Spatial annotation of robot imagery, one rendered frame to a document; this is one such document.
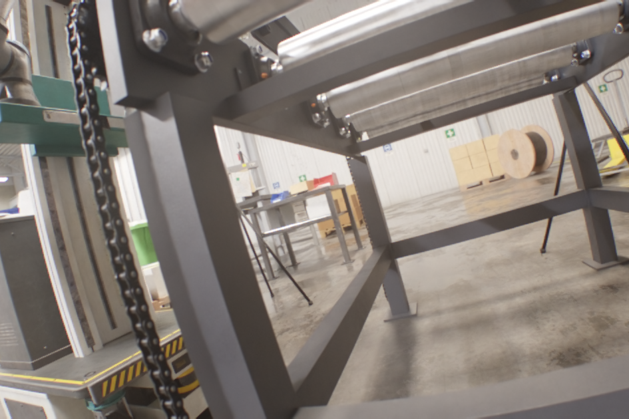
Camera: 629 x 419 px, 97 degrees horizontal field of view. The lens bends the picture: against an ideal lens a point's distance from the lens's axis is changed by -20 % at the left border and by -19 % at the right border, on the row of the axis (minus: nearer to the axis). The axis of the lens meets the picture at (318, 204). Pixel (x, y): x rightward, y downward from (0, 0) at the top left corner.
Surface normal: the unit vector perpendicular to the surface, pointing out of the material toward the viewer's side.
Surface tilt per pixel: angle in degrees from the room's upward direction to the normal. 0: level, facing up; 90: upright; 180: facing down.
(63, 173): 90
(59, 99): 90
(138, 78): 90
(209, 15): 143
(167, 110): 90
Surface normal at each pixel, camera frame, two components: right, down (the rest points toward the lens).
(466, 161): -0.37, 0.10
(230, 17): 0.16, 0.93
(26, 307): 0.89, -0.26
